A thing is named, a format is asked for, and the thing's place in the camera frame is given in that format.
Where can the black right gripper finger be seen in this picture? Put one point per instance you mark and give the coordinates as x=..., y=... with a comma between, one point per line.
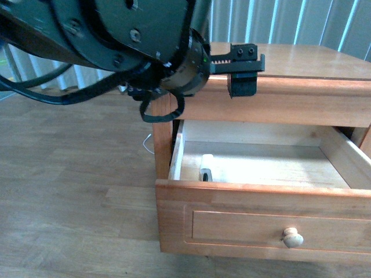
x=242, y=84

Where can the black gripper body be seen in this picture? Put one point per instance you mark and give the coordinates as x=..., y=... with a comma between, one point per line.
x=242, y=58

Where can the white charger block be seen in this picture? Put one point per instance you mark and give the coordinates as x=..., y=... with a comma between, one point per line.
x=206, y=168

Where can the wooden drawer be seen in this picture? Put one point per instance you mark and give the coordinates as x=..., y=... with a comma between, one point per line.
x=250, y=224

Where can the pale drawer knob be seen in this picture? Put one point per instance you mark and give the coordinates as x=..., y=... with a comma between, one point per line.
x=291, y=238

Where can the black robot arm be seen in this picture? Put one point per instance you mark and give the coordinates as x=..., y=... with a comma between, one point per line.
x=159, y=45

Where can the light wooden nightstand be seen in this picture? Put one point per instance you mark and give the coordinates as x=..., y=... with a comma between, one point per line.
x=289, y=128

